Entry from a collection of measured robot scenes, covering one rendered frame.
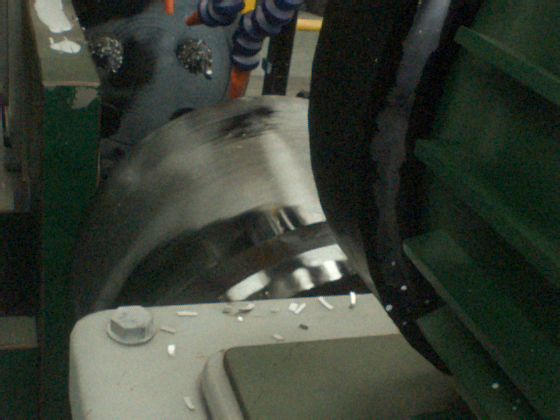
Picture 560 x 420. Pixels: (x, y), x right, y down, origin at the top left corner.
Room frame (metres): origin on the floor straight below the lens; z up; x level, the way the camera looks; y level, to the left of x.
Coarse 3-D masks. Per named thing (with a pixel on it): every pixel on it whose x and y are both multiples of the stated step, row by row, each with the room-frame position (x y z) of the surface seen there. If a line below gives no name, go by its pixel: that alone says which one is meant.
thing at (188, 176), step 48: (288, 96) 0.50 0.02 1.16; (144, 144) 0.45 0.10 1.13; (192, 144) 0.43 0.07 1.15; (240, 144) 0.42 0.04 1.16; (288, 144) 0.42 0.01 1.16; (96, 192) 0.45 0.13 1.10; (144, 192) 0.40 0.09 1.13; (192, 192) 0.38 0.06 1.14; (240, 192) 0.37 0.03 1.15; (288, 192) 0.36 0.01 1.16; (96, 240) 0.40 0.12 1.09; (144, 240) 0.36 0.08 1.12; (192, 240) 0.34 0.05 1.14; (240, 240) 0.33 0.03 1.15; (288, 240) 0.33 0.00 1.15; (96, 288) 0.37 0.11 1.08; (144, 288) 0.33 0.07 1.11; (192, 288) 0.31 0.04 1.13; (240, 288) 0.31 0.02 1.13; (288, 288) 0.30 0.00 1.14; (336, 288) 0.31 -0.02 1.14
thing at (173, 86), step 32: (96, 0) 0.86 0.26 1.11; (128, 0) 0.87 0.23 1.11; (160, 0) 0.88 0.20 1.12; (192, 0) 0.90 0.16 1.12; (96, 32) 0.86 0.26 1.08; (128, 32) 0.87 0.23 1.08; (160, 32) 0.88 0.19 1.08; (192, 32) 0.90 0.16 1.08; (224, 32) 0.92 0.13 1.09; (96, 64) 0.83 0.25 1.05; (128, 64) 0.87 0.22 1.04; (160, 64) 0.89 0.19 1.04; (192, 64) 0.87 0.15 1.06; (224, 64) 0.92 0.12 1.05; (128, 96) 0.87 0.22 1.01; (160, 96) 0.89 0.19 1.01; (192, 96) 0.90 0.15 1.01; (224, 96) 0.92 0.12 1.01; (128, 128) 0.87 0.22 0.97
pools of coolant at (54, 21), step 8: (40, 0) 0.69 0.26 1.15; (48, 0) 0.69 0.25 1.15; (56, 0) 0.69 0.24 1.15; (40, 8) 0.66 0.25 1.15; (48, 8) 0.67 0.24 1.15; (56, 8) 0.67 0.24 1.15; (40, 16) 0.64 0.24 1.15; (48, 16) 0.64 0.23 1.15; (56, 16) 0.65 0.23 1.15; (64, 16) 0.65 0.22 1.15; (48, 24) 0.62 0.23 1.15; (56, 24) 0.62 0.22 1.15; (64, 24) 0.63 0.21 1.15; (56, 32) 0.61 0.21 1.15; (56, 48) 0.57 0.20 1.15; (64, 48) 0.57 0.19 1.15; (72, 48) 0.57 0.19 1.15; (80, 48) 0.58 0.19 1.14
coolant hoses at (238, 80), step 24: (168, 0) 0.80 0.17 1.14; (216, 0) 0.54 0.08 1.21; (240, 0) 0.54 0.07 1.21; (264, 0) 0.53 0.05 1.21; (288, 0) 0.52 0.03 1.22; (192, 24) 0.59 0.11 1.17; (216, 24) 0.55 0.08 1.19; (240, 24) 0.54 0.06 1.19; (264, 24) 0.53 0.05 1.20; (240, 48) 0.55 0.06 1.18; (240, 72) 0.56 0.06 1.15
